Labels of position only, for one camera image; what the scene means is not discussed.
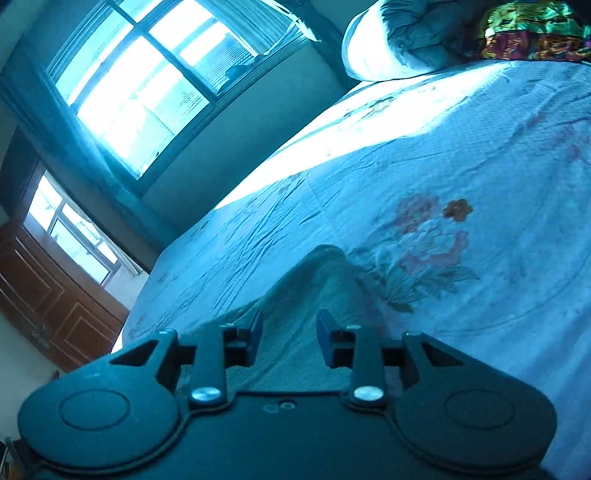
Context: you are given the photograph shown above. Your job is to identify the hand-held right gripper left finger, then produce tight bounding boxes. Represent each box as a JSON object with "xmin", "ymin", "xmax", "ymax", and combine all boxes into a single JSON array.
[{"xmin": 108, "ymin": 309, "xmax": 264, "ymax": 409}]

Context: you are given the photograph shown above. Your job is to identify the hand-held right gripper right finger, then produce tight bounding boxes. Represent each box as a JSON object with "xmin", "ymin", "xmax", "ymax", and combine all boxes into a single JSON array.
[{"xmin": 316, "ymin": 309, "xmax": 467, "ymax": 408}]

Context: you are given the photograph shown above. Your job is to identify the grey-green pants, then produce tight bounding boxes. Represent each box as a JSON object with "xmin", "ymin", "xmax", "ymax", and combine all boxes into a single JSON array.
[{"xmin": 178, "ymin": 244, "xmax": 402, "ymax": 395}]

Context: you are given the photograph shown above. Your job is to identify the small far-room window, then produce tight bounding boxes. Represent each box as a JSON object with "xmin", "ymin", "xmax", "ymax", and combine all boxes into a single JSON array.
[{"xmin": 23, "ymin": 170, "xmax": 145, "ymax": 286}]

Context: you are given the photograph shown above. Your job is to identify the brown wooden door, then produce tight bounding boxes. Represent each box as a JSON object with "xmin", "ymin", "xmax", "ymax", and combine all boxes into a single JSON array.
[{"xmin": 0, "ymin": 222, "xmax": 131, "ymax": 373}]

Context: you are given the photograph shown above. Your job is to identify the bed with floral sheet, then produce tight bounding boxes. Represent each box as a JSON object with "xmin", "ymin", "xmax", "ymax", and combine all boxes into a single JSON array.
[{"xmin": 113, "ymin": 58, "xmax": 591, "ymax": 480}]

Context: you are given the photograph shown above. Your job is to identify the dark object on windowsill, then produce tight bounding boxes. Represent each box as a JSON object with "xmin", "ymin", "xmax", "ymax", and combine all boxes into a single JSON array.
[{"xmin": 224, "ymin": 65, "xmax": 252, "ymax": 88}]

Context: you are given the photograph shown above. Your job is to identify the large bedroom window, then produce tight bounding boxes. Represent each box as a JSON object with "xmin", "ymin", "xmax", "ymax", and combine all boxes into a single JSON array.
[{"xmin": 46, "ymin": 0, "xmax": 301, "ymax": 182}]

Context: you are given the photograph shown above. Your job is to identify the folded pale quilt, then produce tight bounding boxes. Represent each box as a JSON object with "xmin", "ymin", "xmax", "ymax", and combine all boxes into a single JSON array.
[{"xmin": 342, "ymin": 0, "xmax": 490, "ymax": 82}]

